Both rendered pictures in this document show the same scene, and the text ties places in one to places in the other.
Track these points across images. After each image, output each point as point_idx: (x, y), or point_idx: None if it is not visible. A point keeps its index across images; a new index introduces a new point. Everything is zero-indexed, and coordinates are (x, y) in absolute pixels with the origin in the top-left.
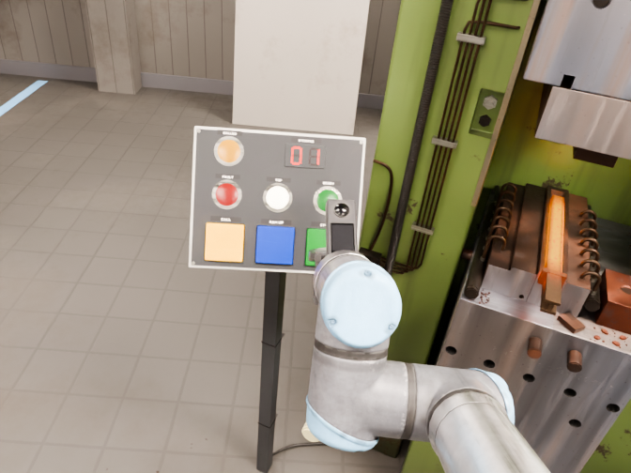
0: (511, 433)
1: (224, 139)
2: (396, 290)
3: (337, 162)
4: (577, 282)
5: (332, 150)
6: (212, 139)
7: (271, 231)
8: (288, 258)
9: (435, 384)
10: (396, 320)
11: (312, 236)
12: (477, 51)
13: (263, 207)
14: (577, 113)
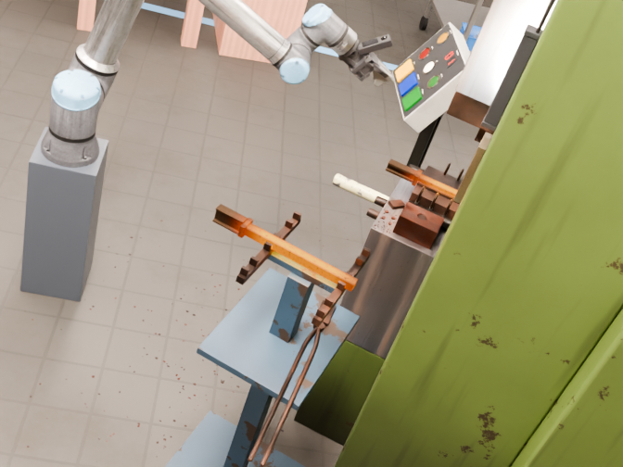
0: (269, 28)
1: (447, 32)
2: (318, 14)
3: (451, 69)
4: (417, 189)
5: (456, 63)
6: (446, 30)
7: (413, 77)
8: (402, 92)
9: (297, 47)
10: (310, 19)
11: (414, 90)
12: None
13: (423, 68)
14: None
